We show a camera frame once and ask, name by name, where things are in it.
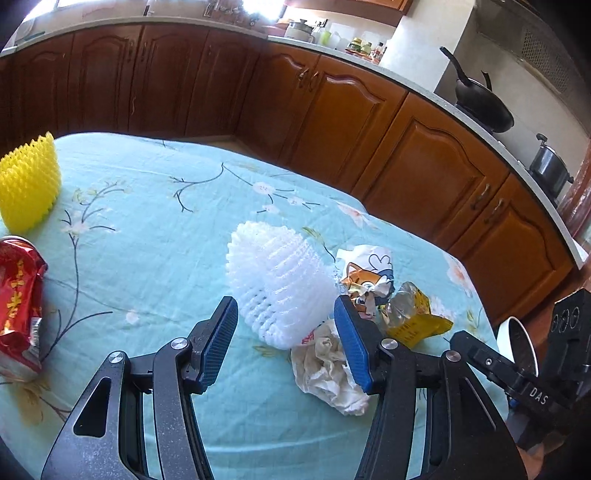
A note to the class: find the large white foam fruit net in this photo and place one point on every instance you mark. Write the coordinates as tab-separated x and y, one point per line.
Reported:
277	281

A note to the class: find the wooden wall cabinets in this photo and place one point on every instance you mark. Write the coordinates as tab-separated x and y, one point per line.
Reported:
351	4

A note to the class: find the wooden base cabinets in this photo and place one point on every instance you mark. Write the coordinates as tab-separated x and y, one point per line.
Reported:
323	120

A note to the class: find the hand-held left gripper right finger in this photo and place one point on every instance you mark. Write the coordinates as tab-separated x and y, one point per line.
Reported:
353	341

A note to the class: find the white paper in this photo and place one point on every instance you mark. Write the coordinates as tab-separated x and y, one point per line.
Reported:
323	369

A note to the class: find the yellow foil wrapper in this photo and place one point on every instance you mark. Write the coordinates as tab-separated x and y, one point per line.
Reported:
415	321

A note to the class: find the green cup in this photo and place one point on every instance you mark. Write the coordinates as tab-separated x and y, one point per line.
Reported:
326	38

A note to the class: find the steel cooking pot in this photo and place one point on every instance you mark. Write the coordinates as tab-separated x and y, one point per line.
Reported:
549	168

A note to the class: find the yellow foam fruit net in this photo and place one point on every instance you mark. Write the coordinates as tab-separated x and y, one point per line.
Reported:
30	184

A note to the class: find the crushed red can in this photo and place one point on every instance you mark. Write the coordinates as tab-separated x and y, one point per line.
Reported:
18	300

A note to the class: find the wooden door frame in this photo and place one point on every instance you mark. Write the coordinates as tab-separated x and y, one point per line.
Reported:
579	217

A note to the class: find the black wok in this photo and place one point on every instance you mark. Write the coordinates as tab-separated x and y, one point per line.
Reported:
485	108

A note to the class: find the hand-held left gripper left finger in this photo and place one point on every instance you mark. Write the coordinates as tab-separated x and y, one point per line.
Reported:
217	341

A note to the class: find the range hood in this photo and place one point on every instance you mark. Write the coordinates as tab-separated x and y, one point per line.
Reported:
540	41

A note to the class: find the cartoon print wrapper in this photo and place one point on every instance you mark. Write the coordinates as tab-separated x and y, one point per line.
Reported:
364	277

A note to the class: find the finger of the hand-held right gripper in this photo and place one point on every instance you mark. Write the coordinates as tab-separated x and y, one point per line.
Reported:
485	360

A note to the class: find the light stone countertop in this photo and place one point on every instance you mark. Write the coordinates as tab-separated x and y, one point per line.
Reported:
415	90

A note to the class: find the group of condiment jars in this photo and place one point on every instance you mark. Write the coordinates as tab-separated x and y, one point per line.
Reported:
364	50

